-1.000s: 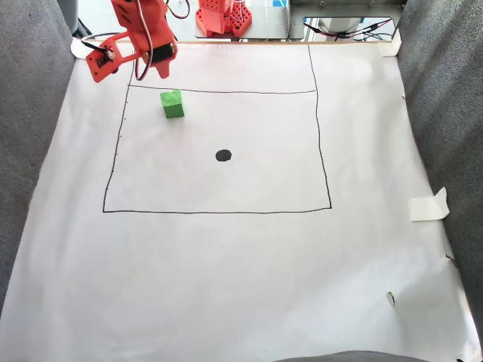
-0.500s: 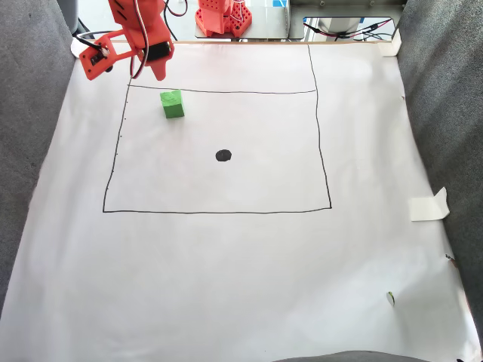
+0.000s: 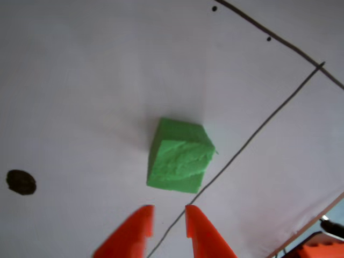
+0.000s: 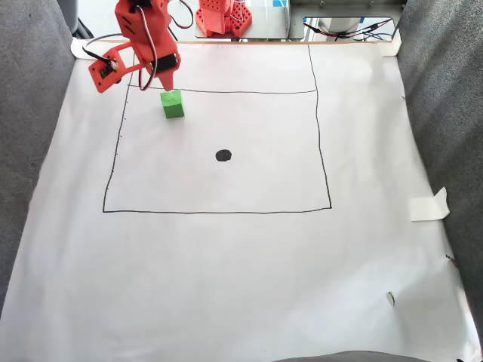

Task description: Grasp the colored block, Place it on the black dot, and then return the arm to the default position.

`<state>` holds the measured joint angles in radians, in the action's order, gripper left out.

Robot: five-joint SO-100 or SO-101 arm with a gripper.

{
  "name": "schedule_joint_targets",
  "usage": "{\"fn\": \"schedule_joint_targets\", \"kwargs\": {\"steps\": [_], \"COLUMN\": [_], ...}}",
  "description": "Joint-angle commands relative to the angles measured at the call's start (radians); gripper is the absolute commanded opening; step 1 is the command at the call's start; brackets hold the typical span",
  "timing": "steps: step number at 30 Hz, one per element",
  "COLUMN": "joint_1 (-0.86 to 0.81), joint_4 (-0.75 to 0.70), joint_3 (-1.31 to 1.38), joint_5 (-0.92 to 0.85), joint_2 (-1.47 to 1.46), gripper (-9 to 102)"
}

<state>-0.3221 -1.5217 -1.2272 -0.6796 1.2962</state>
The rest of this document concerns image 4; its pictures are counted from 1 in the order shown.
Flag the green cube block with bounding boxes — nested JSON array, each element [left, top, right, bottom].
[[159, 89, 186, 120]]

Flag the white tape piece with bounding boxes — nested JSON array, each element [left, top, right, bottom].
[[70, 38, 100, 61], [408, 186, 451, 222], [377, 28, 401, 57]]

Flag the grey cloth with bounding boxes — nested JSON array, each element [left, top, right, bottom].
[[271, 350, 435, 362], [395, 0, 483, 340], [0, 0, 78, 318]]

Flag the silver metal cylinder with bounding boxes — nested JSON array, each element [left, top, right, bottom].
[[316, 17, 361, 35]]

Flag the white paper sheet with lines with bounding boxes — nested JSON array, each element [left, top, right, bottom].
[[0, 39, 483, 362]]

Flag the white red black servo wire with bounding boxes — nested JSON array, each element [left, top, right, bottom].
[[134, 4, 158, 92], [165, 0, 195, 32]]

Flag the camera board on orange bracket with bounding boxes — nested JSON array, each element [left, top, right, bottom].
[[88, 41, 150, 94]]

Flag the black camera cable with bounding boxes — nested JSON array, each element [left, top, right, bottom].
[[82, 32, 124, 71]]

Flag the grey cylindrical post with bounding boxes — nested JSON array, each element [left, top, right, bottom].
[[56, 0, 80, 37]]

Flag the shiny base plate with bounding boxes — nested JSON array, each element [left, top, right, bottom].
[[195, 0, 291, 41]]

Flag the grey metal frame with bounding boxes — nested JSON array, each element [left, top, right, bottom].
[[287, 0, 411, 42]]

